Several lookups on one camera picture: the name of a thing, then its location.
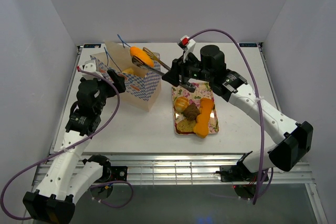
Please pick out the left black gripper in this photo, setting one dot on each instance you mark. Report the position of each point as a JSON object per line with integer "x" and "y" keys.
{"x": 118, "y": 81}

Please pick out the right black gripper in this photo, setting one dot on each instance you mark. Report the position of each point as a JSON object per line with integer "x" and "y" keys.
{"x": 178, "y": 68}

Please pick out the metal serving tongs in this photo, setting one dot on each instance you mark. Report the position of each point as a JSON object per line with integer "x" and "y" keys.
{"x": 140, "y": 64}

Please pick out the striped golden croissant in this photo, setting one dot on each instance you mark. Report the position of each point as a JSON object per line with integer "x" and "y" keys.
{"x": 128, "y": 71}

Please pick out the blue checkered paper bag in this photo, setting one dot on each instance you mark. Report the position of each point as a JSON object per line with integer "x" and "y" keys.
{"x": 142, "y": 87}

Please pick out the orange oval bun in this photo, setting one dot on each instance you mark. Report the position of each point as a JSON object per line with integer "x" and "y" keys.
{"x": 142, "y": 55}

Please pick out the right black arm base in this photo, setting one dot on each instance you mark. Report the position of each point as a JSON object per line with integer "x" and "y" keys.
{"x": 246, "y": 185}

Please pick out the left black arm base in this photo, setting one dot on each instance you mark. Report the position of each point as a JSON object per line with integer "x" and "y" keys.
{"x": 109, "y": 174}

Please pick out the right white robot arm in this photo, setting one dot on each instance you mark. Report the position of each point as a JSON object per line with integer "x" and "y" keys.
{"x": 292, "y": 140}

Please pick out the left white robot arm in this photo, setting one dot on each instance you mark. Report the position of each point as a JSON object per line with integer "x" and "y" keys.
{"x": 55, "y": 198}

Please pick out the toast bread slice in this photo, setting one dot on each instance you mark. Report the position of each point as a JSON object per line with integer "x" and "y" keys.
{"x": 185, "y": 126}

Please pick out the long orange wavy bread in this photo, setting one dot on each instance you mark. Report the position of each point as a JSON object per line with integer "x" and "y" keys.
{"x": 201, "y": 127}

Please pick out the floral serving tray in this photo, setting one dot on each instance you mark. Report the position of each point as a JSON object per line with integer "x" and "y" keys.
{"x": 203, "y": 90}

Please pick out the brown chocolate croissant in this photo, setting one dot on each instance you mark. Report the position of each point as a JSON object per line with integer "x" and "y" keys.
{"x": 191, "y": 112}

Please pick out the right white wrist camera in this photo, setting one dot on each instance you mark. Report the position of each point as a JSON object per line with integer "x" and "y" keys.
{"x": 187, "y": 45}

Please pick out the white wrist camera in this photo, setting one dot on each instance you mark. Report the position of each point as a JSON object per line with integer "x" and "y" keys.
{"x": 89, "y": 68}
{"x": 187, "y": 45}

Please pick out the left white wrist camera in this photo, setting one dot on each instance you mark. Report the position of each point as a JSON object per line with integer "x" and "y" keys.
{"x": 89, "y": 68}

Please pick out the aluminium frame rail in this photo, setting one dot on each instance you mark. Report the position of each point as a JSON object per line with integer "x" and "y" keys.
{"x": 190, "y": 169}

